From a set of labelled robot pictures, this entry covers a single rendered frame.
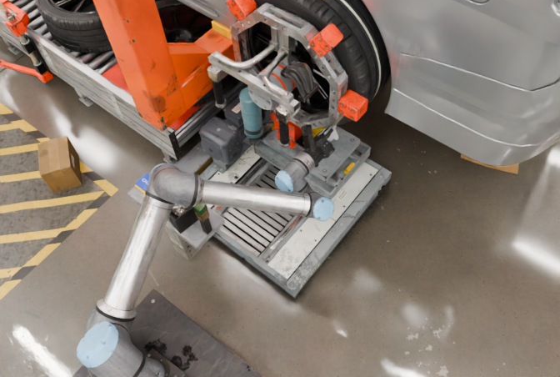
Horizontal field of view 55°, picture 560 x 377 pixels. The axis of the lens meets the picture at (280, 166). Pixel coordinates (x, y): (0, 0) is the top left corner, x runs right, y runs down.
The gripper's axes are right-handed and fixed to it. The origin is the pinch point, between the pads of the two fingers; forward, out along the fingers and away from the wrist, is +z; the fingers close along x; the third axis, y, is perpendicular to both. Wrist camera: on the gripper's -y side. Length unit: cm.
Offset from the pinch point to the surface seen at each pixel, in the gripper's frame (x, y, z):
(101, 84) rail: -105, -70, -34
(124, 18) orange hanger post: -8, -83, -41
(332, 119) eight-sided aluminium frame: 11.6, -5.9, -6.5
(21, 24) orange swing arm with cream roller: -142, -121, -36
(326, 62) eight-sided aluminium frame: 26.9, -28.8, -4.9
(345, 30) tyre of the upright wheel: 32.7, -33.9, 5.6
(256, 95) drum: -1.4, -31.3, -20.7
